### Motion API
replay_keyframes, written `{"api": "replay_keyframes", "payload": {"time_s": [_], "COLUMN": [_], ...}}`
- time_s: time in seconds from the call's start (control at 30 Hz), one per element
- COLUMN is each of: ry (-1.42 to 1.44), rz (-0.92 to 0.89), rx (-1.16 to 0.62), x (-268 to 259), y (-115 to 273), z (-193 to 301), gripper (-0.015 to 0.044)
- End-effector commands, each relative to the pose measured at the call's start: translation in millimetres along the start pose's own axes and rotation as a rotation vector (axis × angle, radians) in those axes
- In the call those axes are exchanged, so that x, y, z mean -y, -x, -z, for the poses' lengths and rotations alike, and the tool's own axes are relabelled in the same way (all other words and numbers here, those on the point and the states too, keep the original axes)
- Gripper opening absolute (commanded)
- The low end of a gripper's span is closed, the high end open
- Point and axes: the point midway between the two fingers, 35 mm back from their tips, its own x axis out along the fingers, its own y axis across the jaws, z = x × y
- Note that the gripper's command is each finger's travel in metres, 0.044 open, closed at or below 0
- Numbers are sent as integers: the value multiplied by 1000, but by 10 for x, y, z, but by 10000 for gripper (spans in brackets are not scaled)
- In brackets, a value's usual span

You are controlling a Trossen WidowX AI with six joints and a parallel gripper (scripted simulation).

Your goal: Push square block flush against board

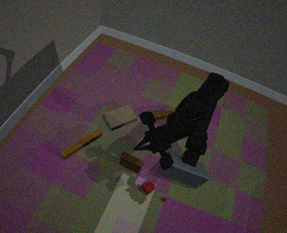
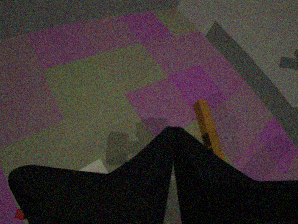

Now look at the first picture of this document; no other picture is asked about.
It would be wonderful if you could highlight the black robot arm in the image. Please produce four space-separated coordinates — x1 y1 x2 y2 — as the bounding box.
146 72 229 167

